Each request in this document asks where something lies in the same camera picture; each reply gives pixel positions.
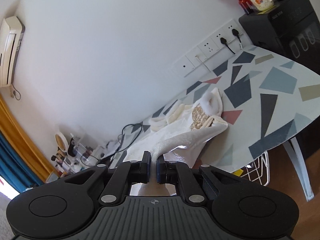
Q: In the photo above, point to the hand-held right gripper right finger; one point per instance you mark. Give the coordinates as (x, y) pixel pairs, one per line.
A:
(158, 170)

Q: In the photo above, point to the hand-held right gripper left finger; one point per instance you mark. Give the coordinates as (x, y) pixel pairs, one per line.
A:
(148, 166)

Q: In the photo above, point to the cream white sequined garment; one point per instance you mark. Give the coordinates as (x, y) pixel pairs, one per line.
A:
(180, 130)

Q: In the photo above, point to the clear acrylic organizer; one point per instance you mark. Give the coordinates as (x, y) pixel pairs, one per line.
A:
(83, 150)

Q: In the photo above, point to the small yellow tag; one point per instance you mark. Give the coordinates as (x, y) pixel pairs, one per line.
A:
(238, 172)

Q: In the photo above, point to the cosmetics organizer with brushes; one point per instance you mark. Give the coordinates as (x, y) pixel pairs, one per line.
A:
(65, 160)

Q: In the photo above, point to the yellow curtain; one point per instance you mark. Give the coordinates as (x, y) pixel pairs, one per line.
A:
(17, 137)

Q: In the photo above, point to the blue curtain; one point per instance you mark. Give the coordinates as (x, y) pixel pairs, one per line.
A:
(12, 165)

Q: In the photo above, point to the black countertop appliance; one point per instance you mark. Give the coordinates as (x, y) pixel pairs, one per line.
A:
(280, 30)

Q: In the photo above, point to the red glass bottle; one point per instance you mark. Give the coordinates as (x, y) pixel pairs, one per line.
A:
(243, 2)

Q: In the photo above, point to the white wall switch plate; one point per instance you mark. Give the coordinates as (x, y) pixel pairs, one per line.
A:
(183, 67)

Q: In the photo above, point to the white wall socket plate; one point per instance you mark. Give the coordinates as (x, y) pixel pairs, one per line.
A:
(217, 33)
(230, 25)
(194, 56)
(208, 48)

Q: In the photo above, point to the white wall air conditioner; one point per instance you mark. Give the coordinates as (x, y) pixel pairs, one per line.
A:
(10, 52)

